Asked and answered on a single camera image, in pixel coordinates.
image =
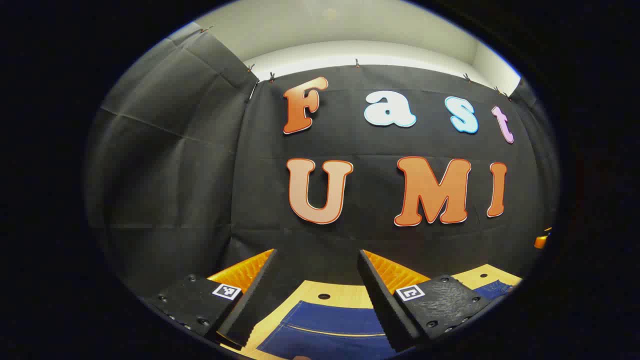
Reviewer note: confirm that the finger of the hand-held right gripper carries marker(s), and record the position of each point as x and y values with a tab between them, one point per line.
542	241

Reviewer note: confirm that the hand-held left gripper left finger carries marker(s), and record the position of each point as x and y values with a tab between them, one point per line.
250	305

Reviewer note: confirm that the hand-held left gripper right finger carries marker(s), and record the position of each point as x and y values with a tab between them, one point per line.
382	305

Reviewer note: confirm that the blue denim jeans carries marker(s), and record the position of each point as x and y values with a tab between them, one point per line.
325	327

